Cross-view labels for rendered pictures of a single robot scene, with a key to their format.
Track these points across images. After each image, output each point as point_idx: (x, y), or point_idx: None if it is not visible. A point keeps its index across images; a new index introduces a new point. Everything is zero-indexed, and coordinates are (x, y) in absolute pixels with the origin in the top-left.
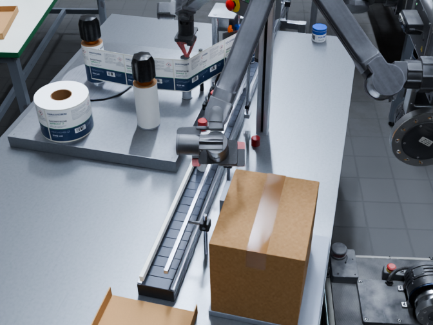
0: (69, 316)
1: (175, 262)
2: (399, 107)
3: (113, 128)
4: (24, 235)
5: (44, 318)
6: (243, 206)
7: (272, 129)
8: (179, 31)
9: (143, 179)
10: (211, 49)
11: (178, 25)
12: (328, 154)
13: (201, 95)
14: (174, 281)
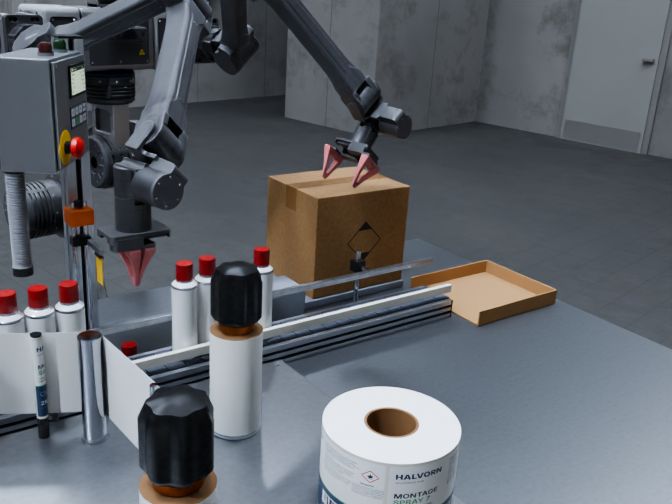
0: (529, 330)
1: (402, 294)
2: (113, 152)
3: (302, 450)
4: (554, 410)
5: (557, 339)
6: (352, 186)
7: None
8: (150, 222)
9: (334, 394)
10: (2, 342)
11: (146, 212)
12: None
13: (69, 425)
14: (416, 288)
